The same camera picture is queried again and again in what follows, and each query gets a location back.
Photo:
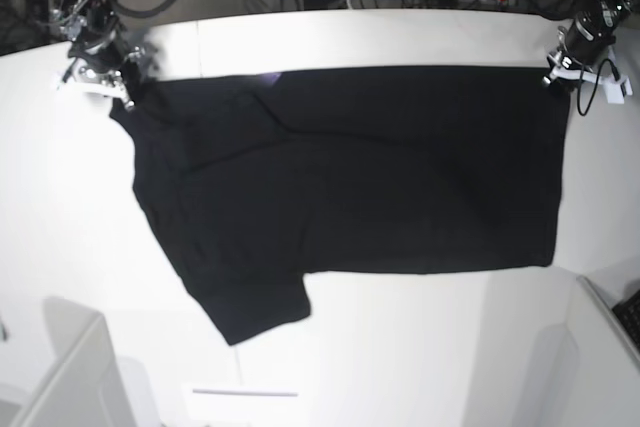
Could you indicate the table cable slot cover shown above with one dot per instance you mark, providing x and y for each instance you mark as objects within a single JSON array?
[{"x": 243, "y": 392}]

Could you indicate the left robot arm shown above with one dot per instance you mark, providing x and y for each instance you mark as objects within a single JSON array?
[{"x": 623, "y": 7}]

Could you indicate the white partition panel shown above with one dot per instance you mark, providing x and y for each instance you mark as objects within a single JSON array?
[
  {"x": 83, "y": 387},
  {"x": 583, "y": 371}
]

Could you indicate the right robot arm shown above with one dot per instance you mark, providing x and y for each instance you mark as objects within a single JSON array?
[{"x": 68, "y": 17}]

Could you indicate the right white partition panel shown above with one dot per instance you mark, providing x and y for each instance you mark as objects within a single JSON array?
[{"x": 583, "y": 371}]

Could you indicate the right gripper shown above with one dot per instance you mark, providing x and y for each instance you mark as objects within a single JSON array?
[{"x": 106, "y": 58}]

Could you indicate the left white partition panel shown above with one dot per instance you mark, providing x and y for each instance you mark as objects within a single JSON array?
[{"x": 83, "y": 387}]

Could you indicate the black T-shirt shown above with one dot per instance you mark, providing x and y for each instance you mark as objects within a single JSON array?
[{"x": 250, "y": 183}]

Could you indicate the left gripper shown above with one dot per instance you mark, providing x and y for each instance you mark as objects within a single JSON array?
[{"x": 585, "y": 44}]

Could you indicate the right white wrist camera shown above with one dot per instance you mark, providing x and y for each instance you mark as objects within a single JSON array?
[{"x": 71, "y": 81}]

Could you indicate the black keyboard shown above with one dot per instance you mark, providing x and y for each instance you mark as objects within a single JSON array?
[{"x": 628, "y": 314}]

